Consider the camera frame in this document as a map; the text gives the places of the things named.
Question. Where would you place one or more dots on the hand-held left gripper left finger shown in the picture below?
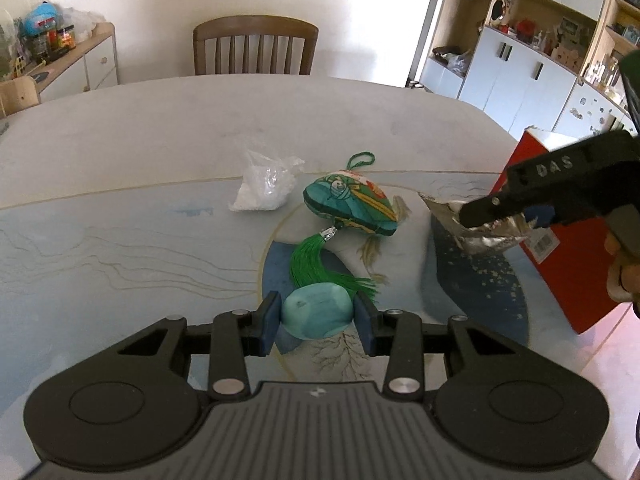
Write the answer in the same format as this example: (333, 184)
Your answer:
(270, 322)

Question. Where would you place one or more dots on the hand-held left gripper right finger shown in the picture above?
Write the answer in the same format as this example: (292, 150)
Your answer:
(364, 327)

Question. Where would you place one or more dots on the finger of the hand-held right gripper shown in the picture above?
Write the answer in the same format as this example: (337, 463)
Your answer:
(492, 210)

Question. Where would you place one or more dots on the silver foil bag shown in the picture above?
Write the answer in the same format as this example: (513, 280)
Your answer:
(480, 240)

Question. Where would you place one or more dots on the teal oval soap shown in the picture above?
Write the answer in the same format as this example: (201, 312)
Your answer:
(315, 312)

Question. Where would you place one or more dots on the red cardboard box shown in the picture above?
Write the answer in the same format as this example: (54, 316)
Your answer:
(565, 275)

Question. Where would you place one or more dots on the person's right hand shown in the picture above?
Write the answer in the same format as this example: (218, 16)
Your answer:
(620, 270)

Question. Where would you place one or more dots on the green embroidered sachet with tassel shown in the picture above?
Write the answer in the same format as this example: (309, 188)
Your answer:
(350, 205)

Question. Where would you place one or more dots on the white crumpled plastic bag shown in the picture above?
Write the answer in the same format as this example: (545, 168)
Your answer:
(265, 185)

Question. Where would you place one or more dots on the clear plastic bag on shelf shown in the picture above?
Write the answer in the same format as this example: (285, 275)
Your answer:
(457, 62)

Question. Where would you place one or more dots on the brown wooden dining chair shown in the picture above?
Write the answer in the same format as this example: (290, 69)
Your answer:
(255, 32)

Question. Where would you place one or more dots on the wooden sideboard with white doors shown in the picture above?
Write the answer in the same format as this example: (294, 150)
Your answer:
(95, 65)

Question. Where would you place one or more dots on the white wall cabinet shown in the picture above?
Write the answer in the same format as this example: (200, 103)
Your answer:
(525, 75)

